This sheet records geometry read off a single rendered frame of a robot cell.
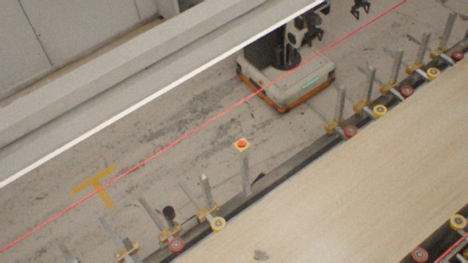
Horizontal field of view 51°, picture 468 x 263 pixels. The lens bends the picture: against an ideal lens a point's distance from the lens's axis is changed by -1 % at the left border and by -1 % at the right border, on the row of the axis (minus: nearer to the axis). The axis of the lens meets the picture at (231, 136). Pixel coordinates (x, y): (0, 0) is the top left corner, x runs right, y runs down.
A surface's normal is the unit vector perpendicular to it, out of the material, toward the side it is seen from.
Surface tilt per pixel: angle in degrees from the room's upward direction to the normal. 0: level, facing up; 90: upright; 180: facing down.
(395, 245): 0
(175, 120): 0
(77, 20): 90
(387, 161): 0
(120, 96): 61
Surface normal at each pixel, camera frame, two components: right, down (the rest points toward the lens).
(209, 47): 0.48, 0.24
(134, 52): -0.08, -0.60
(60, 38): 0.59, 0.62
